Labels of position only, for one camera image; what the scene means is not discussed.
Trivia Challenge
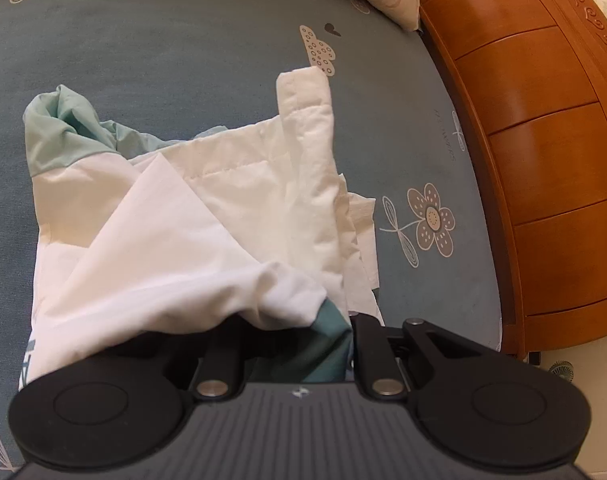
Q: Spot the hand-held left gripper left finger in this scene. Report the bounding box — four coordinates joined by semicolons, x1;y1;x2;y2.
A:
190;322;245;401

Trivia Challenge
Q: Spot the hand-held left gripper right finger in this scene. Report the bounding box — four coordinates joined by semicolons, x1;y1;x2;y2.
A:
351;312;484;401

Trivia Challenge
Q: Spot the white and green hooded jacket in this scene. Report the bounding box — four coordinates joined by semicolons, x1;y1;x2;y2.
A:
18;67;384;391

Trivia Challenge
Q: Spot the wooden bed headboard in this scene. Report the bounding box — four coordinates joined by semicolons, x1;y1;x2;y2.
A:
413;0;607;361

